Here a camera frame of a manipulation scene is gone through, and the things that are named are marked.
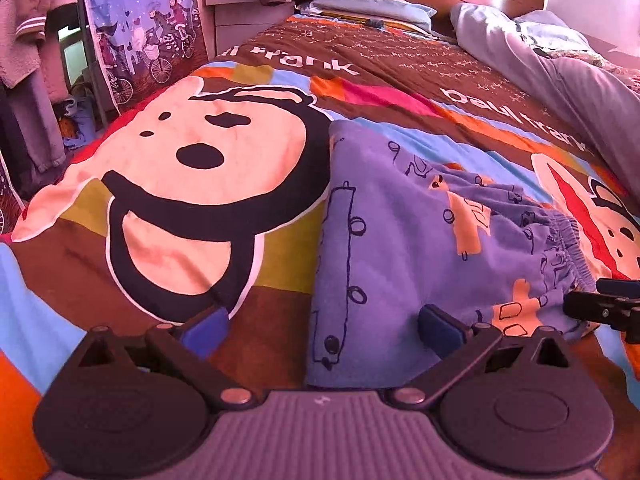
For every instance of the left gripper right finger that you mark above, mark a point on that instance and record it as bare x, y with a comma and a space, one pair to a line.
460, 349

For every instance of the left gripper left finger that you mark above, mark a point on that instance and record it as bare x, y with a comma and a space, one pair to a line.
183, 350

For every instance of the blue patterned kids pants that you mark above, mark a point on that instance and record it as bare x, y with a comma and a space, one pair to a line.
400, 234

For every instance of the colourful paul frank bedspread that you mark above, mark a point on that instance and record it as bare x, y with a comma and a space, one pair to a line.
211, 193

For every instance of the grey lilac duvet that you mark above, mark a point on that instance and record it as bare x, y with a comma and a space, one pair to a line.
598, 105

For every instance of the white bedside cabinet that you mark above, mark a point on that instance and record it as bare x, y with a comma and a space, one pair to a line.
238, 20

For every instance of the blue cartoon wardrobe curtain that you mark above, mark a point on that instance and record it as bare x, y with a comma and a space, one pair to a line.
143, 46

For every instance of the light blue pillow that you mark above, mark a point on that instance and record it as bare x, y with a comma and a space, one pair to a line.
416, 14

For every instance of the hanging pink fleece garment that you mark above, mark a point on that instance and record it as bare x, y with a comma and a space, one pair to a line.
24, 24

